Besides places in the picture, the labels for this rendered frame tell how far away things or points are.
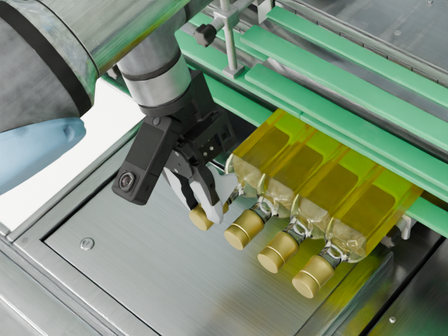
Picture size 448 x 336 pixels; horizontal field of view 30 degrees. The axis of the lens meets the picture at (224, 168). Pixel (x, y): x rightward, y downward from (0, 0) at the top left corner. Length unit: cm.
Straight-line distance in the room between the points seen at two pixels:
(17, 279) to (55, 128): 66
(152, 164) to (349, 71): 29
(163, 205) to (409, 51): 46
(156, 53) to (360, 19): 32
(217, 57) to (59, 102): 62
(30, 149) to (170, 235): 65
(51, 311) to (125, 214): 19
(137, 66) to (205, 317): 41
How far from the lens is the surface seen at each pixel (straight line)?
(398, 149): 111
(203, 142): 103
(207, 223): 111
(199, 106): 104
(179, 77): 98
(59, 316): 125
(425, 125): 104
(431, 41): 112
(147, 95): 98
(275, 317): 119
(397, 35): 112
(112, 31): 70
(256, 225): 110
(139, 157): 102
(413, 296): 125
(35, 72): 66
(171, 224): 129
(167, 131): 100
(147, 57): 95
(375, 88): 108
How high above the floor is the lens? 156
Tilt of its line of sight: 24 degrees down
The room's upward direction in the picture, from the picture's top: 134 degrees counter-clockwise
